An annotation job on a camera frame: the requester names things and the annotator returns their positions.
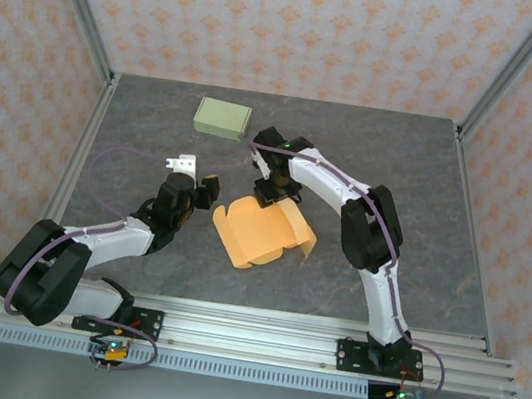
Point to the aluminium mounting rail beam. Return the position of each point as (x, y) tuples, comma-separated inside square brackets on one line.
[(249, 338)]

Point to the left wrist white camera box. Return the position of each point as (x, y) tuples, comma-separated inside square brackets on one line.
[(185, 165)]

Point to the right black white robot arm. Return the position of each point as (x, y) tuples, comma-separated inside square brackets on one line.
[(382, 299)]

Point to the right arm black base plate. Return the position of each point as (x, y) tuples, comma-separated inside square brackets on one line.
[(348, 354)]

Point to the aluminium table side rail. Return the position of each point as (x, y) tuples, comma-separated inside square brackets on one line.
[(94, 122), (468, 191)]

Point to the green paper box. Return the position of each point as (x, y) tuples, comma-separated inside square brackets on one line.
[(220, 119)]

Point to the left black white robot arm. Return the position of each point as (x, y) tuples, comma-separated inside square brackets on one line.
[(107, 240)]

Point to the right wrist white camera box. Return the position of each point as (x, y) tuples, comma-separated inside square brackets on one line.
[(259, 162)]

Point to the orange paper box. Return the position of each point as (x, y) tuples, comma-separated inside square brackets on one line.
[(255, 233)]

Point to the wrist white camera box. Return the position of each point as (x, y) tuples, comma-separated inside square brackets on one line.
[(259, 162), (185, 165)]

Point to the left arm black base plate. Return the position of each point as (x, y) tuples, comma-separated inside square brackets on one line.
[(150, 323)]

